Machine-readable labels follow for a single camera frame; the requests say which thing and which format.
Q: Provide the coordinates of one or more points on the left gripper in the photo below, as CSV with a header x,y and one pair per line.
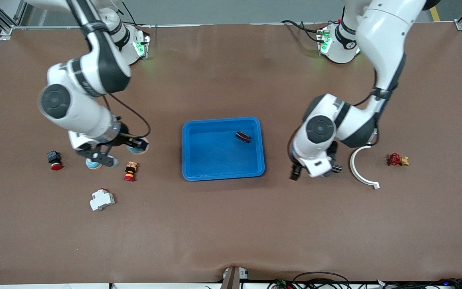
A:
x,y
332,152

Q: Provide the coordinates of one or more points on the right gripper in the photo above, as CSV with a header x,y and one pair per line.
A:
x,y
124,131

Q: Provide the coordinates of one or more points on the small black terminal block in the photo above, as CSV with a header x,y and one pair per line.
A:
x,y
337,168

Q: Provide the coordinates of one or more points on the blue bell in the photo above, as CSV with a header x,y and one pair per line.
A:
x,y
138,149
91,165

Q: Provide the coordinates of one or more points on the brown electrolytic capacitor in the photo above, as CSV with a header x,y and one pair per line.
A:
x,y
243,137

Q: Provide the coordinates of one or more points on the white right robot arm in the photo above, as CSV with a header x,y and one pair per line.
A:
x,y
94,68

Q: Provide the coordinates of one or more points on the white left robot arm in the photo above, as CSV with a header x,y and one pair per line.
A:
x,y
383,32

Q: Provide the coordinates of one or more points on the blue plastic tray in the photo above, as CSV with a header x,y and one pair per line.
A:
x,y
215,160

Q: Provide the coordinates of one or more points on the orange red emergency stop button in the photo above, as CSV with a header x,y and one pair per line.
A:
x,y
130,171

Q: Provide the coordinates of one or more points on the white circuit breaker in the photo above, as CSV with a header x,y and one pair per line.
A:
x,y
102,200

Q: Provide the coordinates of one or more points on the red black push button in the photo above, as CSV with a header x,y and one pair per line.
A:
x,y
54,160

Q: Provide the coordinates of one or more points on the brown table mat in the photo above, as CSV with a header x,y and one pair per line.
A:
x,y
231,224

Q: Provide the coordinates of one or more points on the white curved bracket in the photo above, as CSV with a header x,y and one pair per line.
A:
x,y
352,166

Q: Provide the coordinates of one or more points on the black right camera mount plate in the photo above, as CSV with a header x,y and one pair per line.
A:
x,y
99,156

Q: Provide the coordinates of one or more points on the metal camera stand bracket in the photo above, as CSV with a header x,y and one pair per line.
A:
x,y
231,279

